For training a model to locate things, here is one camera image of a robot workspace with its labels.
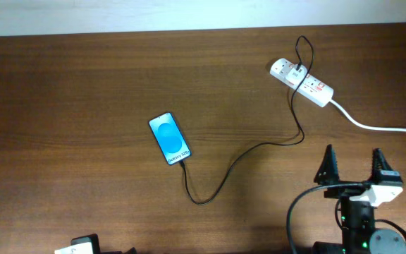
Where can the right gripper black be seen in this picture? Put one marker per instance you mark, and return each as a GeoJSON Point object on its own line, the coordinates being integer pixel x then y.
{"type": "Point", "coordinates": [328, 173]}

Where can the blue Galaxy smartphone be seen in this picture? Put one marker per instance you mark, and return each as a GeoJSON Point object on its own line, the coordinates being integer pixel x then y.
{"type": "Point", "coordinates": [169, 138]}

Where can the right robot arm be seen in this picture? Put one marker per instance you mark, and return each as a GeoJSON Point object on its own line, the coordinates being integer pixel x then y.
{"type": "Point", "coordinates": [354, 210]}

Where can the white USB charger plug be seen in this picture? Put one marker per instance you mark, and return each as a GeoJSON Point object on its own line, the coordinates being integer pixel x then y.
{"type": "Point", "coordinates": [296, 74]}

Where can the white power strip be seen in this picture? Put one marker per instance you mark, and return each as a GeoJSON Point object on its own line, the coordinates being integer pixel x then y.
{"type": "Point", "coordinates": [311, 87]}

